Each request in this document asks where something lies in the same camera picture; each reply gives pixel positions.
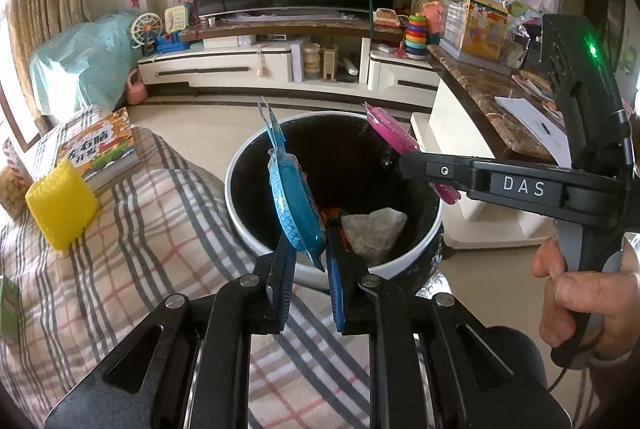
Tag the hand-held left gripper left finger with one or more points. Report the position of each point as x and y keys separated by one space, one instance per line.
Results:
x=289 y=289

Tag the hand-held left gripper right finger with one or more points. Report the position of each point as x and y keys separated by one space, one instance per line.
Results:
x=334 y=289

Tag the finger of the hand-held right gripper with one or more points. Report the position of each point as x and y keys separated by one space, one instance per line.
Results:
x=440 y=170

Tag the pink snack packet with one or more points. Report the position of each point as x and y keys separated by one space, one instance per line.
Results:
x=392 y=131

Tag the teal snack packet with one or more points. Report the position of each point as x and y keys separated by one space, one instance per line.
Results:
x=295 y=204

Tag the black bin with white rim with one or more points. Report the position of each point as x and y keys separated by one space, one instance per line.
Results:
x=330 y=159

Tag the person's right forearm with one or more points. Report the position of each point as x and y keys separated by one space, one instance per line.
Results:
x=620 y=391

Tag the person's right hand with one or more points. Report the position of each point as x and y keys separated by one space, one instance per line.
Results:
x=590 y=299

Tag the crumpled white paper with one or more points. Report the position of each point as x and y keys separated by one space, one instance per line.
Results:
x=372 y=231

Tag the brown marble counter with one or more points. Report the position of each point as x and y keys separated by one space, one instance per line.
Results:
x=480 y=94

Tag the white paper sheet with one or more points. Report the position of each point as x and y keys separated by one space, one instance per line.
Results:
x=535 y=124

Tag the grey remote control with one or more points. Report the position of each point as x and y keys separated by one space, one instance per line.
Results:
x=351 y=66

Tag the clear drawer organizer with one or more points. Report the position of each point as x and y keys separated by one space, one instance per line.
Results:
x=452 y=26

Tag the colourful boxed toy set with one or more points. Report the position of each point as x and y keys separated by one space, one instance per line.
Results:
x=482 y=29

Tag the plaid blanket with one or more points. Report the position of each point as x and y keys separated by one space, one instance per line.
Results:
x=150 y=234

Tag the small wooden house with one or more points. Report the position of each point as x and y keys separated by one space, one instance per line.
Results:
x=328 y=64

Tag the toy cash register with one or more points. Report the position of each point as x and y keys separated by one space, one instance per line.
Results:
x=386 y=18

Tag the round wooden stacking box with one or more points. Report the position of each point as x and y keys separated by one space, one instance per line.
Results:
x=311 y=61

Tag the white television cabinet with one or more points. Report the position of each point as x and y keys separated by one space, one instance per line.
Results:
x=225 y=69

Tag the orange children's book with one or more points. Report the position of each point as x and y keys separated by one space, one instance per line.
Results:
x=97 y=149

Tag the yellow ribbed block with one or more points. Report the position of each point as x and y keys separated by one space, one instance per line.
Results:
x=62 y=204

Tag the blue toy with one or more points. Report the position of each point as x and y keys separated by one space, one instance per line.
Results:
x=171 y=44

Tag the green box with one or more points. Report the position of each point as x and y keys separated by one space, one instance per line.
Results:
x=10 y=309

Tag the green toy phone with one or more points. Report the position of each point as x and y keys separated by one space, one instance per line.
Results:
x=176 y=18

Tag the ferris wheel toy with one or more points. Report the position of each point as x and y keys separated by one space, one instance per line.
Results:
x=147 y=31

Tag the teal furniture cover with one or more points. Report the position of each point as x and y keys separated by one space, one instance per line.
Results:
x=80 y=59

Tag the beige patterned curtain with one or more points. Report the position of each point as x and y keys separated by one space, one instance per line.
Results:
x=40 y=9

